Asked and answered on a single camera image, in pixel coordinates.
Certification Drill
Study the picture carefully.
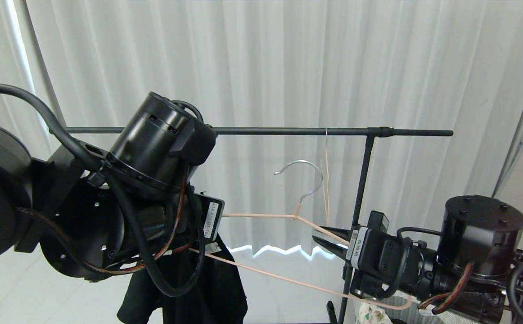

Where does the cream printed garment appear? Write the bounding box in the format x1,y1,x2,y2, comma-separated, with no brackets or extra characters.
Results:
360,302,395,324

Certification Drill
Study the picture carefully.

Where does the white curtain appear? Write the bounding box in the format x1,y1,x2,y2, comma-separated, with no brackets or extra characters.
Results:
0,0,523,259

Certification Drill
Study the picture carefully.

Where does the white laundry basket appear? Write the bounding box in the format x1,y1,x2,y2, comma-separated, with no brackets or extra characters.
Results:
354,292,469,324

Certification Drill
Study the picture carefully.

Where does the black clothes rack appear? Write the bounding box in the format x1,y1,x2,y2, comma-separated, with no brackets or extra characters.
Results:
49,127,453,324

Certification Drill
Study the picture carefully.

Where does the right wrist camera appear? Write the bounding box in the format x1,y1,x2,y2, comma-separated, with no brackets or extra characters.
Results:
346,227,426,298

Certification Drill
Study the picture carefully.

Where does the pink clothes hanger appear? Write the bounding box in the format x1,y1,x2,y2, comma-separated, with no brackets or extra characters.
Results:
320,128,332,225
189,161,414,311

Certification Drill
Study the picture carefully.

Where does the black garment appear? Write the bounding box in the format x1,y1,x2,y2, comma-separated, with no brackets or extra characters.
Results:
117,245,248,324

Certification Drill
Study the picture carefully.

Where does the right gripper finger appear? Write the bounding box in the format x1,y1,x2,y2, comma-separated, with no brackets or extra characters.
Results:
312,236,350,264
329,226,353,247

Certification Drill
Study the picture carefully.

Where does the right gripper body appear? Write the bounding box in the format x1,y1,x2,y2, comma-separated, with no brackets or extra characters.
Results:
349,211,506,324

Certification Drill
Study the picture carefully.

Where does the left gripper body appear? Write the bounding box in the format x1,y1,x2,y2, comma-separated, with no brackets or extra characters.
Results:
40,180,225,282

